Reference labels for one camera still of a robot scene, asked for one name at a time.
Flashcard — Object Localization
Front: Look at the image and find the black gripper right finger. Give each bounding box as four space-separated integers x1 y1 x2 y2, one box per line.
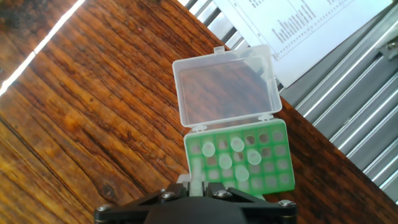
203 182 298 224

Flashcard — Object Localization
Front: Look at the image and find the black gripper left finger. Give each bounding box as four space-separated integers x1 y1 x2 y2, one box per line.
94 182 190 224

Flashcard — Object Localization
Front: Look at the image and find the brown wooden board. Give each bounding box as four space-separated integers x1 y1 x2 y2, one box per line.
0 0 398 224

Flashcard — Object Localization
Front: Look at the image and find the white printed paper sheet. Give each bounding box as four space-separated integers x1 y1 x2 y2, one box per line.
213 0 394 88

